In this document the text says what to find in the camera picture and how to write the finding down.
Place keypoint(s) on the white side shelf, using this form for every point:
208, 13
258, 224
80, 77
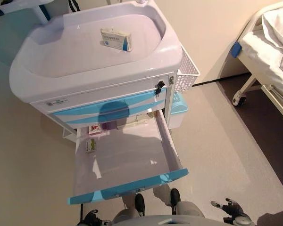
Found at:
26, 7

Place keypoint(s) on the white blue medicine box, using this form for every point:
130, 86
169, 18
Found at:
115, 40

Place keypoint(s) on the blue bed corner bumper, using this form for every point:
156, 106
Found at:
236, 49

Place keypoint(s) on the grey robot torso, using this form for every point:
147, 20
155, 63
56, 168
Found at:
179, 221

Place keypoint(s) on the white perforated side basket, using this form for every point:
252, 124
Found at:
186, 73

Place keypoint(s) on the black baseboard strip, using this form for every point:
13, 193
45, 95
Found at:
81, 213

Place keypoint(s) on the white medical cart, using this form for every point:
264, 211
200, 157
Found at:
85, 58

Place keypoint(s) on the white hospital bed frame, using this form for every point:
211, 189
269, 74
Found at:
247, 84

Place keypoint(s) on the silver left robot leg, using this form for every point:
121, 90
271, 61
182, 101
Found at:
139, 204

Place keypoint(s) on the blue white cart drawer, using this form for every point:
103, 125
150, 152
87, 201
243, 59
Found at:
127, 160
85, 120
85, 110

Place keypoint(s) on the white green medicine box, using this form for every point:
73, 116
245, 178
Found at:
91, 146

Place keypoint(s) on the white bed mattress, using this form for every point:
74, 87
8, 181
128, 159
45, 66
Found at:
261, 58

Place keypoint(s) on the white folded duvet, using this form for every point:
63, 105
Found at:
278, 30

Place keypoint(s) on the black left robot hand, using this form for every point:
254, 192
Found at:
92, 220

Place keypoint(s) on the silver cart latch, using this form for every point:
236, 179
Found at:
171, 80

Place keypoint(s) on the long white medicine box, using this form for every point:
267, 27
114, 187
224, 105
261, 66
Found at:
132, 122

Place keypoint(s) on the bed caster wheel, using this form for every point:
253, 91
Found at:
240, 100

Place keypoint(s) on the white purple medicine box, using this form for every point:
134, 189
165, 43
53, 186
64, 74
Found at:
96, 129

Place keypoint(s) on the white bin blue lid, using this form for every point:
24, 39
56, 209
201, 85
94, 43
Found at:
178, 110

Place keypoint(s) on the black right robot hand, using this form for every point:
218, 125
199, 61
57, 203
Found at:
233, 210

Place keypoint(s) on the black cart keys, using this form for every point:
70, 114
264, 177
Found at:
160, 86

